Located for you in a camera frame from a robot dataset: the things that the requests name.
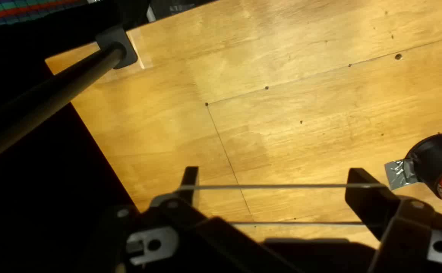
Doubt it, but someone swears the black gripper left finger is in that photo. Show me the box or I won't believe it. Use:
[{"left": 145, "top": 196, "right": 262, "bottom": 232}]
[{"left": 78, "top": 166, "right": 295, "bottom": 273}]

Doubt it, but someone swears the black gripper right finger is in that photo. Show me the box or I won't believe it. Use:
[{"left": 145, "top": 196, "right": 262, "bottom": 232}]
[{"left": 344, "top": 167, "right": 442, "bottom": 273}]

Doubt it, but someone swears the black jar with orange band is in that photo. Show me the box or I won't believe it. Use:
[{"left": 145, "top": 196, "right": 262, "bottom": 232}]
[{"left": 405, "top": 132, "right": 442, "bottom": 209}]

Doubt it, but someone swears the black equipment box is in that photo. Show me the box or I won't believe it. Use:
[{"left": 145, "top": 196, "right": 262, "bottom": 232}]
[{"left": 146, "top": 0, "right": 218, "bottom": 24}]

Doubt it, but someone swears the multicoloured striped cloth panel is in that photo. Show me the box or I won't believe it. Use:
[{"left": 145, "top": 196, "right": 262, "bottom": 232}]
[{"left": 0, "top": 0, "right": 90, "bottom": 35}]

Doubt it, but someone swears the grey duct tape piece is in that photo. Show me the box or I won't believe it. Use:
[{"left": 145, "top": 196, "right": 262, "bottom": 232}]
[{"left": 385, "top": 158, "right": 421, "bottom": 191}]

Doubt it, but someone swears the grey pole base bracket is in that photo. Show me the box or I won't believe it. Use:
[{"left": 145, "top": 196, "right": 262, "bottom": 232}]
[{"left": 95, "top": 24, "right": 148, "bottom": 71}]

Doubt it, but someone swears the black camera stand pole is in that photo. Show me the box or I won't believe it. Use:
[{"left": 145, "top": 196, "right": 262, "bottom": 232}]
[{"left": 0, "top": 43, "right": 128, "bottom": 173}]

